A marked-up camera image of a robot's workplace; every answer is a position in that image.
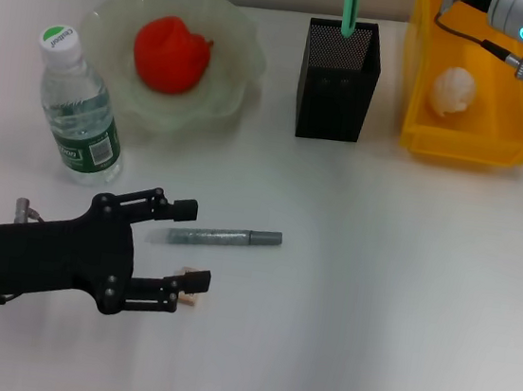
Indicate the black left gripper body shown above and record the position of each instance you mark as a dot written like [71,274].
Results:
[53,256]

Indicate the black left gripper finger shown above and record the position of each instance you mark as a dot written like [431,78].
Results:
[185,210]
[196,282]

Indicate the beige eraser with barcode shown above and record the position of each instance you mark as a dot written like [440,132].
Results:
[191,299]

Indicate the grey glitter pen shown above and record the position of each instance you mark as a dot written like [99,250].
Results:
[218,237]

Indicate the white paper ball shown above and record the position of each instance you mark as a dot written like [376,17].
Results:
[452,90]

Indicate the green utility knife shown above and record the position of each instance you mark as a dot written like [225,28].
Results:
[350,6]

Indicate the clear green-label water bottle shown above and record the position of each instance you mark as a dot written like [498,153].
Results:
[81,106]

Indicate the pale green glass plate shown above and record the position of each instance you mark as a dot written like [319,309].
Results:
[230,58]

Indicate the black mesh pen holder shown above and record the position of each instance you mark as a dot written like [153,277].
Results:
[335,99]

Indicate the yellow plastic bin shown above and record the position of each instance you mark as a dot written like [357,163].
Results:
[487,142]

